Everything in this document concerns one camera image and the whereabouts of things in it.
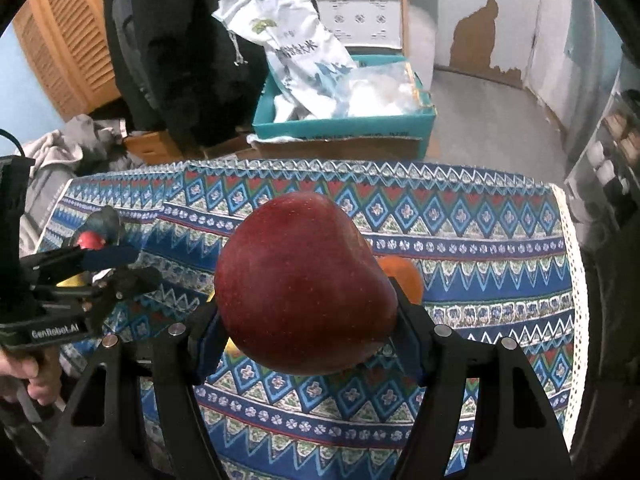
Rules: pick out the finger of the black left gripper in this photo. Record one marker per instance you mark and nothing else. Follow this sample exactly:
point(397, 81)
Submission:
point(90, 264)

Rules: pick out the red apple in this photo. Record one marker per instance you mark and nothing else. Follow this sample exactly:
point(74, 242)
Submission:
point(299, 290)

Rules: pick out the person's left hand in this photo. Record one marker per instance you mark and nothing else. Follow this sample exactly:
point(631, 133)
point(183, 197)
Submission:
point(43, 375)

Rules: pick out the small red fruit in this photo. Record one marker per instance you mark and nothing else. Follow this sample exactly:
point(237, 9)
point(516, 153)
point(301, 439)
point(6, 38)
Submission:
point(90, 240)

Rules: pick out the grey white clothes pile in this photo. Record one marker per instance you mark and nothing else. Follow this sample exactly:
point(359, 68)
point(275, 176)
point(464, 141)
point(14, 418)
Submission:
point(82, 146)

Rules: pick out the brown wooden box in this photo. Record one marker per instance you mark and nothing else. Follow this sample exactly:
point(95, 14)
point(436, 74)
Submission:
point(153, 147)

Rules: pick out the orange fruit behind apple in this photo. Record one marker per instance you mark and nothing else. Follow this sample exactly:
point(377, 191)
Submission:
point(406, 274)

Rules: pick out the blue patterned tablecloth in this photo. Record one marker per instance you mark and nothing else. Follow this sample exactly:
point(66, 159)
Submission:
point(497, 255)

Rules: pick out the dark hanging clothes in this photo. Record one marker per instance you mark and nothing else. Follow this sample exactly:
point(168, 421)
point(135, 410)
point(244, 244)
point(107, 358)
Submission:
point(178, 70)

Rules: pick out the wooden louvered cabinet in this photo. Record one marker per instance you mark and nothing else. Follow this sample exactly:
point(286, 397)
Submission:
point(65, 45)

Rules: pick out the white printed plastic bag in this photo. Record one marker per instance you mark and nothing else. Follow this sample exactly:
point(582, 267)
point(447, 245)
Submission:
point(312, 68)

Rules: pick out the teal cardboard box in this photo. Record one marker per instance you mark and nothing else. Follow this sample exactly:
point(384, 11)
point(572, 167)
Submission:
point(284, 130)

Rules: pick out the white patterned storage box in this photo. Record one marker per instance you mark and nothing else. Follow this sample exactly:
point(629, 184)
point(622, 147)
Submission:
point(363, 23)

